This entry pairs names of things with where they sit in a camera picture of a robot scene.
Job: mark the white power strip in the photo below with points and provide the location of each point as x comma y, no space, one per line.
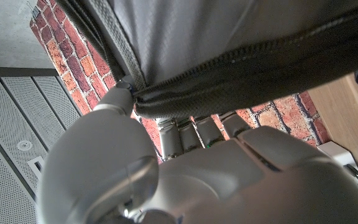
340,154

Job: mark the black backpack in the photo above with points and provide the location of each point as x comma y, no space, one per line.
228,46

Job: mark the red brick printed backdrop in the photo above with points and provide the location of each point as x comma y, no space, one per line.
79,68

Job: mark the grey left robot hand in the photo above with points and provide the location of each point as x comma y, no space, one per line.
197,177

